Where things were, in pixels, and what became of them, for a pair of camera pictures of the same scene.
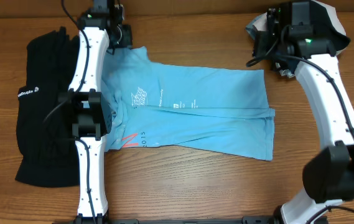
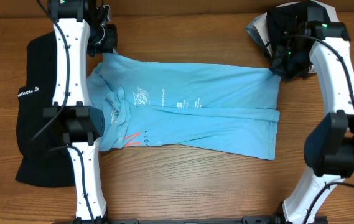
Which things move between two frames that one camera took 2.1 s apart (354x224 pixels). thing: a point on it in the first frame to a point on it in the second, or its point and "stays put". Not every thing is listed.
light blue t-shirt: x=220 y=111 stays put
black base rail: x=195 y=221 stays put
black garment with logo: x=47 y=158 stays put
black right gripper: x=262 y=40 to x=284 y=68
